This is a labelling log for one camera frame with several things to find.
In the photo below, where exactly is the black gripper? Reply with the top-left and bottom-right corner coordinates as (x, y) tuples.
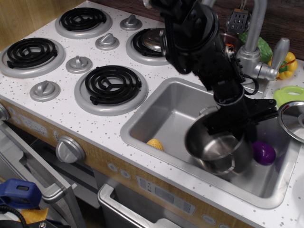
(202, 96), (278, 143)

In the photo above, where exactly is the stainless steel pot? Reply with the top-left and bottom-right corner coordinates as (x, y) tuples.
(184, 106), (253, 180)

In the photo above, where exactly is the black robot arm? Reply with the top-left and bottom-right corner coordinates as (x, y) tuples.
(146, 0), (277, 142)

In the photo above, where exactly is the grey plastic sink basin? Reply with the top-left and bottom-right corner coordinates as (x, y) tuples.
(121, 78), (301, 209)

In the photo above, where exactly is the purple toy eggplant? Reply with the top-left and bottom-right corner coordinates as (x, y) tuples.
(252, 141), (276, 166)

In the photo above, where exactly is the steel lid at right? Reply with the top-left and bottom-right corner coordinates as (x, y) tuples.
(278, 101), (304, 143)

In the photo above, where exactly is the green plastic toy piece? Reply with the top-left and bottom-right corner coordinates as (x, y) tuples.
(273, 85), (304, 108)

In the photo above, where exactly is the silver toy faucet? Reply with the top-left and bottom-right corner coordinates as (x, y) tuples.
(201, 0), (290, 81)

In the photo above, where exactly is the yellow toy bell pepper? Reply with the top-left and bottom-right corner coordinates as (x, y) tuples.
(276, 52), (298, 80)

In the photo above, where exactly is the green toy vegetable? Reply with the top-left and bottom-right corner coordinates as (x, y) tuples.
(238, 32), (273, 64)

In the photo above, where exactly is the small steel pan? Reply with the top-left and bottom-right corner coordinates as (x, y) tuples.
(220, 33), (243, 54)

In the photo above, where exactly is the yellow toy corn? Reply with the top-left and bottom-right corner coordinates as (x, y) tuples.
(146, 138), (164, 151)

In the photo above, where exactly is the hanging metal spatula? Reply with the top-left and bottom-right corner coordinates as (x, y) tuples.
(226, 0), (251, 34)

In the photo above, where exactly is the steel lid on burner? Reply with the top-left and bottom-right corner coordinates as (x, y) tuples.
(142, 28), (164, 52)

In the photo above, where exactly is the back right black burner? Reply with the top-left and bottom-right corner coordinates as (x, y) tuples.
(132, 28), (163, 57)

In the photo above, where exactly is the black burner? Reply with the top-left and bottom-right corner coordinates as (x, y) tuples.
(7, 38), (57, 68)
(132, 28), (163, 57)
(85, 65), (142, 105)
(60, 7), (107, 31)

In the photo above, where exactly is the front black burner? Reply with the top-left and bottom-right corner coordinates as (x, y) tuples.
(85, 65), (142, 105)

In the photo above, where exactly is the silver stove knob back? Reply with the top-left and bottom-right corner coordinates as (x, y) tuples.
(120, 14), (143, 31)

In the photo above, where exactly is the silver stove knob middle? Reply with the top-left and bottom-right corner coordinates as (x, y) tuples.
(95, 33), (120, 51)

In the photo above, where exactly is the silver oven dial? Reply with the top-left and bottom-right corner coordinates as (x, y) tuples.
(56, 135), (86, 164)

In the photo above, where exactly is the silver stove knob left-centre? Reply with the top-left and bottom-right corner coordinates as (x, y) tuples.
(66, 56), (93, 74)

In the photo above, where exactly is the back left black burner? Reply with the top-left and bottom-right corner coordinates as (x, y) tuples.
(60, 7), (107, 31)

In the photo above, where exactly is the silver stove knob front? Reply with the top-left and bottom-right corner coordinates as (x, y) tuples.
(29, 80), (61, 102)

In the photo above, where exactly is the yellow cloth piece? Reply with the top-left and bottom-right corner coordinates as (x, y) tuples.
(21, 208), (49, 225)

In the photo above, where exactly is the blue clamp tool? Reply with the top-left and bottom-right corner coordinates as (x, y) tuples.
(0, 179), (42, 209)

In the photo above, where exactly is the silver dial at left edge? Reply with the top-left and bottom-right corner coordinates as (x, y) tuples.
(0, 104), (10, 121)

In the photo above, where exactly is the silver dishwasher door handle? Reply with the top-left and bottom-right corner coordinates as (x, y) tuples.
(97, 184), (178, 228)

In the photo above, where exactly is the silver oven door handle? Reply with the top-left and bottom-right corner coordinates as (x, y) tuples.
(0, 121), (77, 205)

